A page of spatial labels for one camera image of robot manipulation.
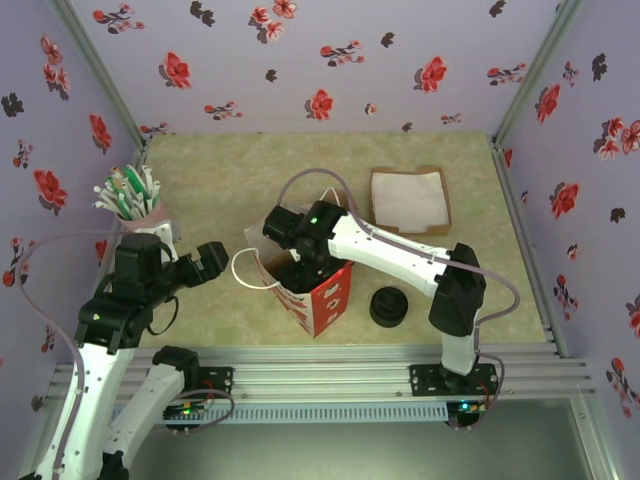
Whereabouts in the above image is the red white paper bag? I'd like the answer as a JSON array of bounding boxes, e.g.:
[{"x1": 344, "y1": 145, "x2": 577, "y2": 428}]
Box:
[{"x1": 230, "y1": 186, "x2": 355, "y2": 340}]

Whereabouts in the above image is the stack of black cup lids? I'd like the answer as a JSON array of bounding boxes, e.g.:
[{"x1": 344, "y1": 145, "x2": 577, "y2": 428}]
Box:
[{"x1": 368, "y1": 285, "x2": 410, "y2": 330}]

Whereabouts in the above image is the brown cardboard tray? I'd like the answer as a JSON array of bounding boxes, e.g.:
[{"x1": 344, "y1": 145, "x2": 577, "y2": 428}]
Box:
[{"x1": 369, "y1": 164, "x2": 454, "y2": 237}]

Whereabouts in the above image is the small black controller board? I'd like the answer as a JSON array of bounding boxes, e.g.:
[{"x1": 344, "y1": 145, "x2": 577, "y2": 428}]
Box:
[
  {"x1": 446, "y1": 398, "x2": 490, "y2": 430},
  {"x1": 163, "y1": 402, "x2": 214, "y2": 432}
]

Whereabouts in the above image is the wide aluminium base rail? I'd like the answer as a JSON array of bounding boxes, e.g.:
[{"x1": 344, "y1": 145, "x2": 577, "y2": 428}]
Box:
[{"x1": 47, "y1": 343, "x2": 599, "y2": 401}]

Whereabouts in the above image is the left arm grey cable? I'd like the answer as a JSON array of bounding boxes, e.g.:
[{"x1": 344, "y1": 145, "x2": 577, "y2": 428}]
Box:
[{"x1": 14, "y1": 228, "x2": 236, "y2": 480}]

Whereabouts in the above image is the grey slotted cable duct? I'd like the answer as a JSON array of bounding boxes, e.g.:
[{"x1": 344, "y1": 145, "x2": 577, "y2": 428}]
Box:
[{"x1": 112, "y1": 403, "x2": 450, "y2": 426}]

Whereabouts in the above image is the aluminium side frame rail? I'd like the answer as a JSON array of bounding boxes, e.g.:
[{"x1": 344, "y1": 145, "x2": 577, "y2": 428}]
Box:
[{"x1": 488, "y1": 133, "x2": 572, "y2": 359}]

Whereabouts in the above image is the aluminium corner post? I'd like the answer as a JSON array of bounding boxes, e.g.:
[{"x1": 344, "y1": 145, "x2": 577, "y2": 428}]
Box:
[
  {"x1": 44, "y1": 0, "x2": 149, "y2": 146},
  {"x1": 492, "y1": 0, "x2": 587, "y2": 144}
]

